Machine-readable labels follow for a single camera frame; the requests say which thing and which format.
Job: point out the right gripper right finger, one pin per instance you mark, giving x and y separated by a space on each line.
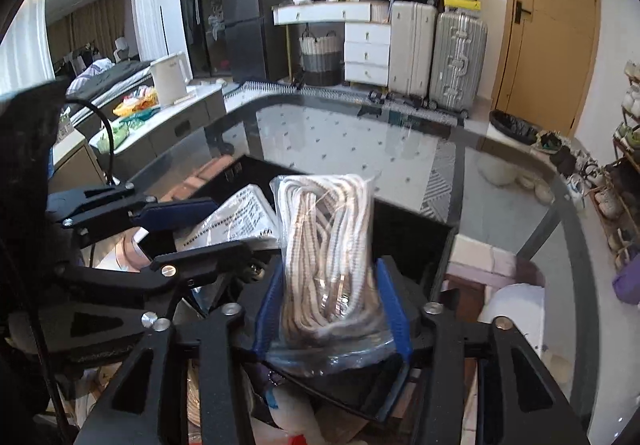
518 401

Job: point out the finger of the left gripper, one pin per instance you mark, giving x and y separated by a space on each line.
98 213
206 278

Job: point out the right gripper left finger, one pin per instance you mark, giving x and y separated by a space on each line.
146 401

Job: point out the white printed plastic pouch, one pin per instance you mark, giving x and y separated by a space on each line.
246 216

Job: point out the white plush pillow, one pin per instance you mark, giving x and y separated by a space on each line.
524 305

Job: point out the grey side cabinet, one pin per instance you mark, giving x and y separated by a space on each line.
139 140

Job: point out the purple bag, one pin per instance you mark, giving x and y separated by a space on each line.
626 284

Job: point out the white electric kettle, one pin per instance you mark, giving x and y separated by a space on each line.
170 78

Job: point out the red white plastic bag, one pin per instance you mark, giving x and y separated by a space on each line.
282 413

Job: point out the black cardboard box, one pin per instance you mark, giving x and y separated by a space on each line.
419 246

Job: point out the wooden shoe rack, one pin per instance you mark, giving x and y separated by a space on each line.
616 197

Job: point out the white trash bin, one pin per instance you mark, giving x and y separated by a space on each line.
508 133

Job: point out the woven laundry basket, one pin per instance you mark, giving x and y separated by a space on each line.
322 58

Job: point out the black refrigerator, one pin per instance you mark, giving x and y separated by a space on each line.
256 46

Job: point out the white drawer desk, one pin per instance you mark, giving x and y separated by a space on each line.
366 34

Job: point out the wooden door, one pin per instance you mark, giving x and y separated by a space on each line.
546 62

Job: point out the silver aluminium suitcase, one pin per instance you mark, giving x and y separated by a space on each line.
458 59

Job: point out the white suitcase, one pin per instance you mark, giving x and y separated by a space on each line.
412 40

